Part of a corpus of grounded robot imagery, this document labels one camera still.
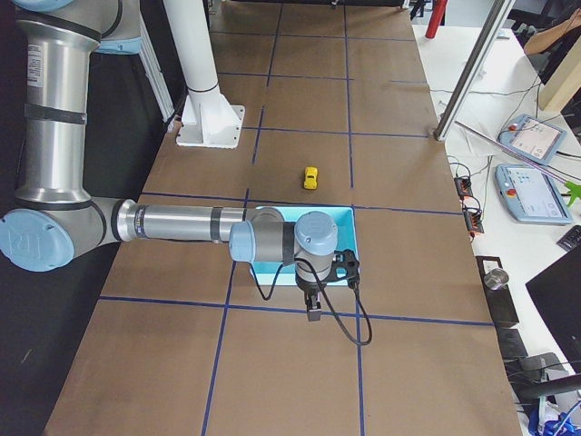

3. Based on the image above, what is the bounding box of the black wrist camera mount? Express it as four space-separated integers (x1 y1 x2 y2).
328 249 359 282

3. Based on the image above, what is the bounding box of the far teach pendant tablet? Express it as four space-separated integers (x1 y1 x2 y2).
497 114 566 165

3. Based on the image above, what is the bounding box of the aluminium frame post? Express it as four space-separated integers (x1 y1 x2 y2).
434 0 515 142

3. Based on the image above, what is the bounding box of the metal rod green tip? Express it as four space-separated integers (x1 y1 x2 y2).
455 121 581 206

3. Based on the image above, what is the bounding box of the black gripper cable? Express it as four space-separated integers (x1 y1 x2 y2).
251 253 374 347

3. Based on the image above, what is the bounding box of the red cylinder bottle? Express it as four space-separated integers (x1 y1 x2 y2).
425 0 448 39

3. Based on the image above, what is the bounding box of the near teach pendant tablet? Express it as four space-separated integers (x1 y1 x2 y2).
495 164 573 225

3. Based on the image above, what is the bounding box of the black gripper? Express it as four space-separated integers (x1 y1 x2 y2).
295 275 327 322

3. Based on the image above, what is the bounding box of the teach pendant tablet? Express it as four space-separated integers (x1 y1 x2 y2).
497 114 566 165
495 164 573 225

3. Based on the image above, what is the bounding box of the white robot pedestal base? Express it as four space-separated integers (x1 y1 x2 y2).
163 0 245 149

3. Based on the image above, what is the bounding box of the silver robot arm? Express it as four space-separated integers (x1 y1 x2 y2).
1 1 339 321

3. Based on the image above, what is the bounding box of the small metal cup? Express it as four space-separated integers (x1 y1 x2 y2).
483 268 509 291

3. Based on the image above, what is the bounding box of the yellow beetle toy car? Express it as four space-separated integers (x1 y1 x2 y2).
303 166 319 190

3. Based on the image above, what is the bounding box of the turquoise plastic bin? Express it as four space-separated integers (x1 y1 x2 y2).
251 205 359 285

